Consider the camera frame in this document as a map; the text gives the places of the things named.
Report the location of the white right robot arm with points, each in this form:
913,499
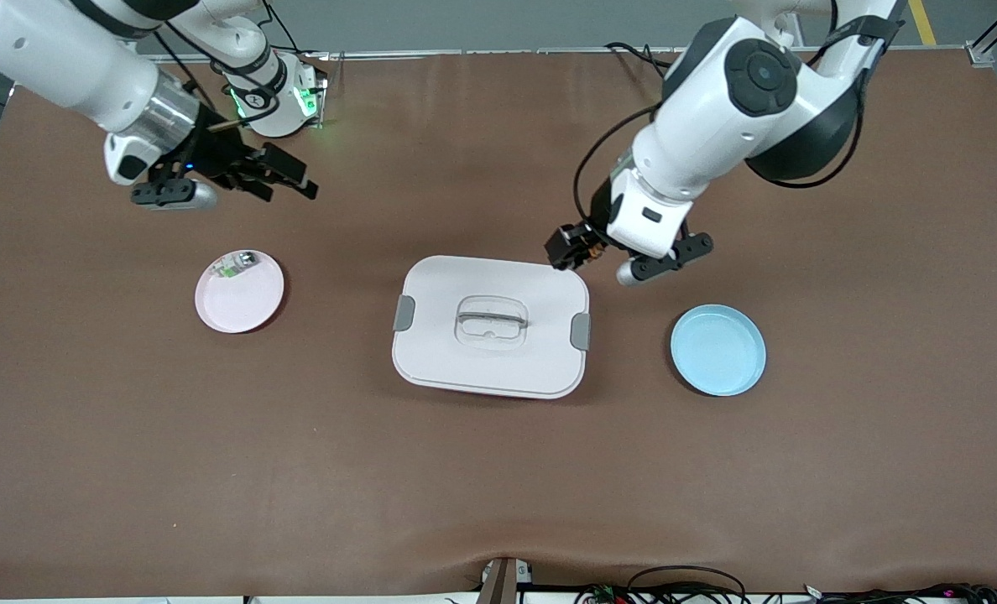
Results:
54,59

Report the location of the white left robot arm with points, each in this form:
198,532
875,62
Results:
750,101

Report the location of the white lidded storage box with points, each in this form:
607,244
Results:
490,369

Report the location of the metal table edge clamp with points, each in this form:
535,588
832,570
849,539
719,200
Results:
503,583

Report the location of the green and white switch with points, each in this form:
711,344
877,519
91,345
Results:
237,266

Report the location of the pink round plate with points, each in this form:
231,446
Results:
238,306

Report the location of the grey box latch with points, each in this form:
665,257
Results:
404,313
581,331

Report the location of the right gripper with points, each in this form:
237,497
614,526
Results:
220,151

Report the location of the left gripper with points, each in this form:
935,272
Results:
597,220

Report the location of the light blue round plate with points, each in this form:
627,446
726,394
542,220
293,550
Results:
717,352

